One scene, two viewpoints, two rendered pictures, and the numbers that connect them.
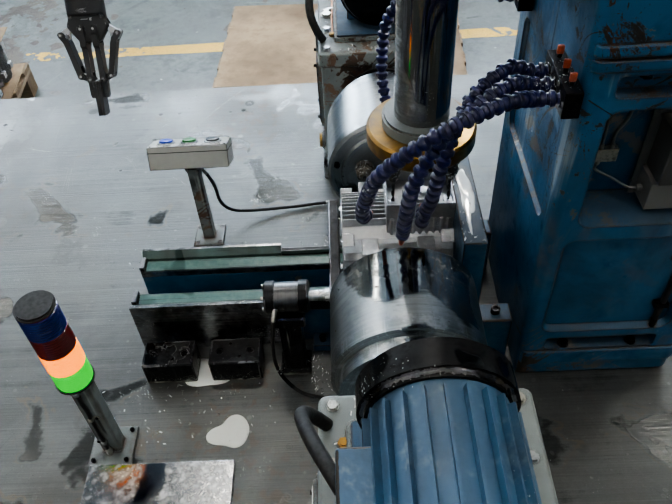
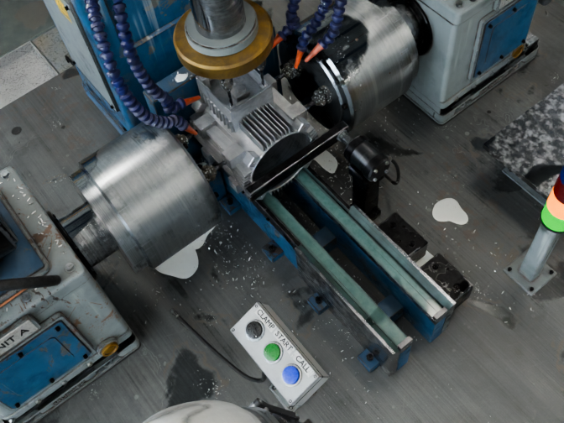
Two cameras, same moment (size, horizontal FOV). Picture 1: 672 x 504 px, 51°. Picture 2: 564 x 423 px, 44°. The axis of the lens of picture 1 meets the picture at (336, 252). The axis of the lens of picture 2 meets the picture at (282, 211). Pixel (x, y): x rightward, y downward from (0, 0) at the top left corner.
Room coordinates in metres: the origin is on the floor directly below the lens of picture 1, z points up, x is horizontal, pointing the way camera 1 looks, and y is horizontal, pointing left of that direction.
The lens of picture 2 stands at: (1.38, 0.66, 2.17)
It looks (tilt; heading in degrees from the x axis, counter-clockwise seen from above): 59 degrees down; 238
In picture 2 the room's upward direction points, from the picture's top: 9 degrees counter-clockwise
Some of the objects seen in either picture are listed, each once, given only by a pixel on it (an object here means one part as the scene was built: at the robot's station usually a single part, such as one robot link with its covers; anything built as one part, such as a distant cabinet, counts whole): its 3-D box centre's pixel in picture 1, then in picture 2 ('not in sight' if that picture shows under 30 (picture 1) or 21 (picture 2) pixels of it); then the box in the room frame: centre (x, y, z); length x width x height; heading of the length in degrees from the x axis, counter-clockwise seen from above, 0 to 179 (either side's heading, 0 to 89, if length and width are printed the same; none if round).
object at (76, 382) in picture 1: (70, 370); (561, 211); (0.66, 0.44, 1.05); 0.06 x 0.06 x 0.04
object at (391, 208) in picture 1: (417, 200); (235, 92); (0.94, -0.15, 1.11); 0.12 x 0.11 x 0.07; 88
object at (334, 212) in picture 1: (333, 250); (298, 160); (0.91, 0.00, 1.01); 0.26 x 0.04 x 0.03; 178
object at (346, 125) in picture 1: (384, 129); (125, 210); (1.25, -0.12, 1.04); 0.37 x 0.25 x 0.25; 178
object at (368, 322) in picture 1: (408, 352); (357, 55); (0.65, -0.10, 1.04); 0.41 x 0.25 x 0.25; 178
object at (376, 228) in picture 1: (394, 237); (253, 133); (0.94, -0.11, 1.02); 0.20 x 0.19 x 0.19; 88
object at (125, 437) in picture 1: (79, 385); (554, 224); (0.66, 0.44, 1.01); 0.08 x 0.08 x 0.42; 88
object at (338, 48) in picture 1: (377, 77); (5, 309); (1.53, -0.13, 0.99); 0.35 x 0.31 x 0.37; 178
